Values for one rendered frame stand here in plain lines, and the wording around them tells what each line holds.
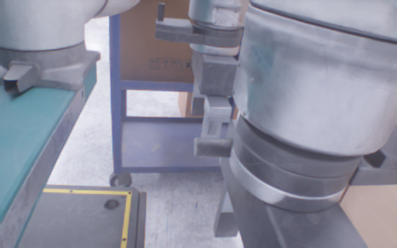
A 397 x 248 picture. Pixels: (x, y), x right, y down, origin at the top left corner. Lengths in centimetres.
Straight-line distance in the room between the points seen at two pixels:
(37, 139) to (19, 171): 6
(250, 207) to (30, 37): 41
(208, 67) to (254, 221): 24
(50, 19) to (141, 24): 54
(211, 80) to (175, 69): 66
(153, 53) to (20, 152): 74
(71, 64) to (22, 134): 18
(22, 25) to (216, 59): 29
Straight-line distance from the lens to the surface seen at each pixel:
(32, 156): 34
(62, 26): 49
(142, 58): 101
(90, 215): 79
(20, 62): 50
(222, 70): 38
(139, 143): 137
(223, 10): 38
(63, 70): 50
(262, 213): 16
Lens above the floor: 91
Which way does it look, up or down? 30 degrees down
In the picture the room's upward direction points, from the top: 8 degrees clockwise
